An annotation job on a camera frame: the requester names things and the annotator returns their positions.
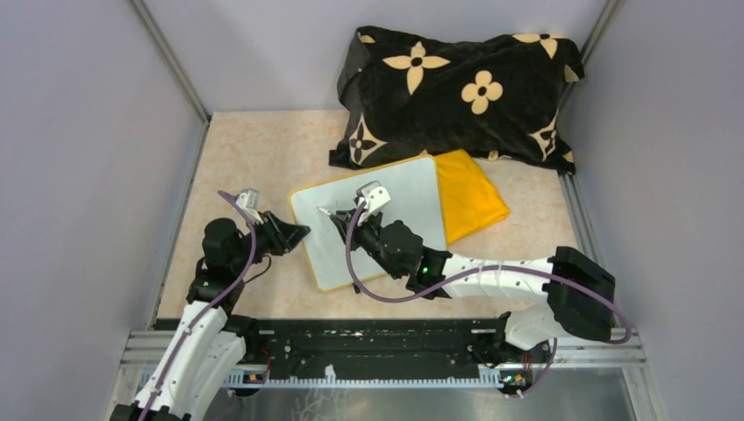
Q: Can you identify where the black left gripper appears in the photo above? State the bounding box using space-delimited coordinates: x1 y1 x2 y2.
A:
231 210 310 273

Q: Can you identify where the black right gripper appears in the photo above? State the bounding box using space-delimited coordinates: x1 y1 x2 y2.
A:
333 206 404 279

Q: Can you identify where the yellow framed whiteboard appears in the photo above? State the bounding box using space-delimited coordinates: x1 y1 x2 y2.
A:
289 155 447 292

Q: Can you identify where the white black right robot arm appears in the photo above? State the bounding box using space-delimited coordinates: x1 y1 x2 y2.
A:
326 210 617 361

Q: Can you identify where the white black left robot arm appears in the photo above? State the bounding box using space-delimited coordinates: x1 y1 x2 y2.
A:
111 211 311 420

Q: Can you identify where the yellow zippered fabric pouch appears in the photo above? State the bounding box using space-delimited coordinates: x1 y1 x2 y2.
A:
434 150 510 245

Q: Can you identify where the black floral pillow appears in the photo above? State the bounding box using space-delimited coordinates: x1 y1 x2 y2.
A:
329 25 584 174

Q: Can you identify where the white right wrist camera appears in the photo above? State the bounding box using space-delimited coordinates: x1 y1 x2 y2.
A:
355 181 391 226

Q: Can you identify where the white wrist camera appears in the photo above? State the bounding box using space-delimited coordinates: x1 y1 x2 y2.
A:
235 189 264 225
355 181 391 226

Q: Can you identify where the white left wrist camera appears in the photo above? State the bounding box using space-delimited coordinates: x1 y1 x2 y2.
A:
235 189 264 225

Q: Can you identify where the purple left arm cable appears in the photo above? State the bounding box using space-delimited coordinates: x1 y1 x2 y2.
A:
133 190 271 421

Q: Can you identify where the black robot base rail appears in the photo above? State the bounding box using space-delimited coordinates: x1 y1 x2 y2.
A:
125 316 647 391

